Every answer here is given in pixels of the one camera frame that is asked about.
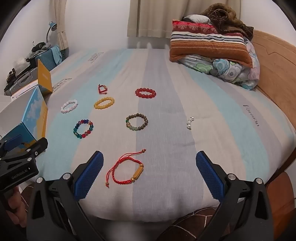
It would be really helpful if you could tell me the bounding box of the grey suitcase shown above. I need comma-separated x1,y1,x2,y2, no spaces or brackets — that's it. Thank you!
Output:
3,67,40,95

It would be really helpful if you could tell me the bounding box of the white bead bracelet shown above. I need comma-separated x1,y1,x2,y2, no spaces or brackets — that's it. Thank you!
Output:
60,99,78,113

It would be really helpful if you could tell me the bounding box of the blue desk lamp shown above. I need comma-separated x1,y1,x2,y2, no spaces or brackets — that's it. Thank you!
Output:
46,21,58,45

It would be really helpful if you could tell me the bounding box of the red bead bracelet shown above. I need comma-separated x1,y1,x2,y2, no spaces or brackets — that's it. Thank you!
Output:
135,88,157,99

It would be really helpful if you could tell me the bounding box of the yellow bead bracelet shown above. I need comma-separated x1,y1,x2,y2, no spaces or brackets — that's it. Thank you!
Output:
94,97,115,110

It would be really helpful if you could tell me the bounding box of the striped red brown pillow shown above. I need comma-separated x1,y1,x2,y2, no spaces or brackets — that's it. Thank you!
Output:
169,20,253,67

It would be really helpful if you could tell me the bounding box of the dark brown quilt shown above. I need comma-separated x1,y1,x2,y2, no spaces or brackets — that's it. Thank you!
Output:
162,207,222,241

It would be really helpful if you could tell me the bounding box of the red cord bracelet gold tube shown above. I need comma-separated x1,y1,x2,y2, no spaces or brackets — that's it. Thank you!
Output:
106,149,147,189

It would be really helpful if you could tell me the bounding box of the brown blanket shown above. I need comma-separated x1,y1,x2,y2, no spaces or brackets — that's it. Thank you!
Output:
200,3,254,40

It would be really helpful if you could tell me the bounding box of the wooden bed frame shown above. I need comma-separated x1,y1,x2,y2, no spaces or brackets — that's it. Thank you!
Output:
251,30,296,218

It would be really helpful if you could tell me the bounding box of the person's left hand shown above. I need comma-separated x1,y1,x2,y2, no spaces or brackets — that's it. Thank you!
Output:
7,185,28,229

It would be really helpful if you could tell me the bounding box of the multicolour glass bead bracelet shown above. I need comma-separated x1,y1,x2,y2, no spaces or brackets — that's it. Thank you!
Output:
73,119,94,140

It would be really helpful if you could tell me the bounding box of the narrow beige curtain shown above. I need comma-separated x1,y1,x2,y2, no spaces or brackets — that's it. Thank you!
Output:
50,0,70,50

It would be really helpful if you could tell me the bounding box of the striped bedsheet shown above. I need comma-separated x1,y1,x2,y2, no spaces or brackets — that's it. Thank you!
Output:
35,47,296,222

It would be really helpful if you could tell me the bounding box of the white cardboard box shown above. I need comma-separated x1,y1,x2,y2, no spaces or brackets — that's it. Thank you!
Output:
0,59,53,149

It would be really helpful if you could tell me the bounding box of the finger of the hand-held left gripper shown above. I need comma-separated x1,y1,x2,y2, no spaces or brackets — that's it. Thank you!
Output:
0,136,23,160
14,137,48,161

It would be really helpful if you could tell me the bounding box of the grey pillow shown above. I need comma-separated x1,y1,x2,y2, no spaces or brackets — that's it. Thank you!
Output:
181,14,212,25

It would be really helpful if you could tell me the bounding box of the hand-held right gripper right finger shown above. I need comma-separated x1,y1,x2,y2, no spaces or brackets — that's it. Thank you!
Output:
195,151,274,241

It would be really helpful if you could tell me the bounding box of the black bag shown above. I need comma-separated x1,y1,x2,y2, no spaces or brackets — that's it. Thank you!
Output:
31,42,50,52

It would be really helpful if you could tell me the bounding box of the floral quilt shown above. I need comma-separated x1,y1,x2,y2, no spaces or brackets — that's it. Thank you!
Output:
178,37,260,90

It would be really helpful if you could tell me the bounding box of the blue suitcase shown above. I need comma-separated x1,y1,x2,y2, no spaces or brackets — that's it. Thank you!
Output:
37,45,63,72

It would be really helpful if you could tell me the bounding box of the wide beige curtain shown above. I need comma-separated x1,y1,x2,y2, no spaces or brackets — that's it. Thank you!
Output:
127,0,242,39

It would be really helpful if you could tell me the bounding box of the brown green bead bracelet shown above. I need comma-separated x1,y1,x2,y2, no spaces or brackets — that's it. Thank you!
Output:
125,113,149,131

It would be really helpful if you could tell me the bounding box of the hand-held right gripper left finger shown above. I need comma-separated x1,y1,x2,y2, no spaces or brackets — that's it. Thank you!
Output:
26,150,104,241

